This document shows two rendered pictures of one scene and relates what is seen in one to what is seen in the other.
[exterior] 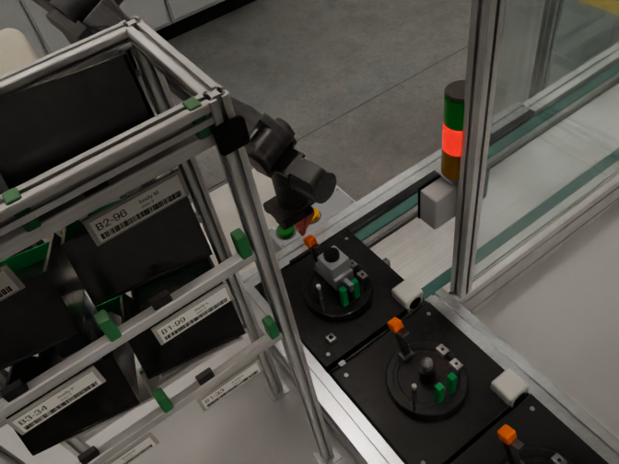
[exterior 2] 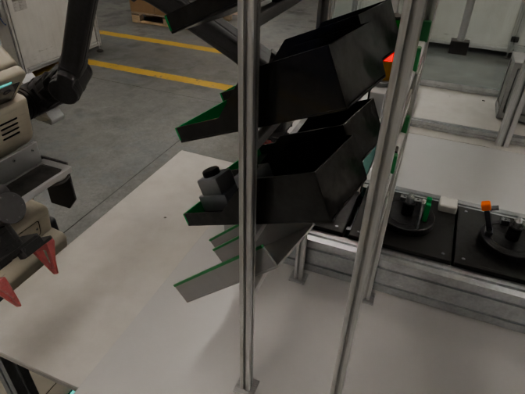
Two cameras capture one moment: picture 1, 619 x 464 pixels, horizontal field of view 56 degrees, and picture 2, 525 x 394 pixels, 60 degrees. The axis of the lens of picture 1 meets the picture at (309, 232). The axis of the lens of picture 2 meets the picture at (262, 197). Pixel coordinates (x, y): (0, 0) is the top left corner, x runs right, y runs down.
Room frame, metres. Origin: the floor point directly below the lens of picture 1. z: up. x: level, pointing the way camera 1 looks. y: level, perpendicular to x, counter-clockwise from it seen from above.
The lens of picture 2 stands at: (0.02, 0.75, 1.67)
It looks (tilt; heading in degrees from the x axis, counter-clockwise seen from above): 35 degrees down; 318
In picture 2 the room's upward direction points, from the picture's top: 2 degrees clockwise
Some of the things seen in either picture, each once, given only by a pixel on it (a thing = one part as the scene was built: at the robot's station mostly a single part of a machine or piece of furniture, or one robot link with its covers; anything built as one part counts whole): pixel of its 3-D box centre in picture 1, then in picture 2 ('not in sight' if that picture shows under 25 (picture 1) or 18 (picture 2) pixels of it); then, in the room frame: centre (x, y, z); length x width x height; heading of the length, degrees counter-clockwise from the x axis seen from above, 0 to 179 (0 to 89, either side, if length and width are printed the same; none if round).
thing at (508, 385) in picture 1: (426, 370); (408, 205); (0.46, -0.15, 1.01); 0.24 x 0.24 x 0.13; 27
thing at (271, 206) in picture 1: (291, 192); (275, 120); (0.78, 0.02, 1.17); 0.10 x 0.07 x 0.07; 117
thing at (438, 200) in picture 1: (458, 155); (386, 65); (0.66, -0.25, 1.29); 0.12 x 0.05 x 0.25; 117
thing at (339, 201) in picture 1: (312, 225); not in sight; (0.91, -0.01, 0.93); 0.21 x 0.07 x 0.06; 117
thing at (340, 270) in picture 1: (336, 267); not in sight; (0.68, -0.04, 1.06); 0.08 x 0.04 x 0.07; 29
